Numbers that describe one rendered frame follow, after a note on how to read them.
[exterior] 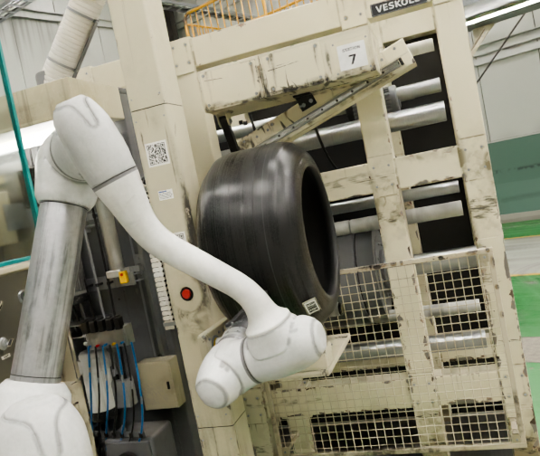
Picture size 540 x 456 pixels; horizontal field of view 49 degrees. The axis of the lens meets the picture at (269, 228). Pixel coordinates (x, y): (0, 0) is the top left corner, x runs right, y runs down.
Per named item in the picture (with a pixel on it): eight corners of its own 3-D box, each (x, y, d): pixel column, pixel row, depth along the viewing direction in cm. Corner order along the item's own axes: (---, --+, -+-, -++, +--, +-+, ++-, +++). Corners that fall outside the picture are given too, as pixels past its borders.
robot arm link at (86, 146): (149, 158, 121) (127, 172, 132) (104, 77, 118) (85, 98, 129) (94, 186, 114) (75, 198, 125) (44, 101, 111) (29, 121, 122)
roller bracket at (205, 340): (203, 367, 178) (196, 336, 177) (246, 330, 215) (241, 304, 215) (213, 366, 177) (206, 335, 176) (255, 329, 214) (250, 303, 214)
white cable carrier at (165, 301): (165, 329, 194) (134, 185, 191) (172, 326, 199) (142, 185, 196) (177, 328, 193) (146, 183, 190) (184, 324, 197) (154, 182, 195)
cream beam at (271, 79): (203, 113, 208) (195, 71, 207) (230, 118, 231) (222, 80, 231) (377, 70, 189) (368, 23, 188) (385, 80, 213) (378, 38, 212)
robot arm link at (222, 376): (226, 380, 139) (274, 363, 134) (203, 423, 125) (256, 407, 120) (203, 342, 137) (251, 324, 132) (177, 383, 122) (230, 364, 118)
